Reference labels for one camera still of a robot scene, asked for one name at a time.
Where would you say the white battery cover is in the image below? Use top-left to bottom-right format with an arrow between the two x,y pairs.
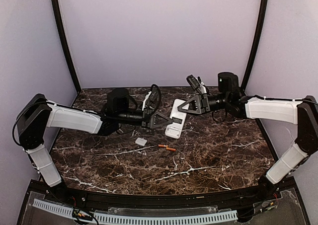
135,138 -> 147,146

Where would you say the white red remote control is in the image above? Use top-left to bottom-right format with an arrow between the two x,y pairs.
165,99 -> 187,139

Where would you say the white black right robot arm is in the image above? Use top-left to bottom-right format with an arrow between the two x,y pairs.
178,72 -> 318,186

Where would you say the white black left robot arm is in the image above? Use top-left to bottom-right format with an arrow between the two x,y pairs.
12,84 -> 173,188

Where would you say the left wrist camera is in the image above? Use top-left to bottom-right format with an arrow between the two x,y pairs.
142,84 -> 161,110

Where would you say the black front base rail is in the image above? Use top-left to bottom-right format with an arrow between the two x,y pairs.
68,186 -> 259,210

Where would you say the white slotted cable duct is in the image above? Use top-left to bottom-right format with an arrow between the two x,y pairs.
32,199 -> 238,225

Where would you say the black right frame post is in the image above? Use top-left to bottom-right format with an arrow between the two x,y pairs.
241,0 -> 268,92

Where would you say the black frame post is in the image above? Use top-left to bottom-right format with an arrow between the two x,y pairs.
241,0 -> 268,92
51,0 -> 81,94

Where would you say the black left frame post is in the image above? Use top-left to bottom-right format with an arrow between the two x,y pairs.
51,0 -> 81,94

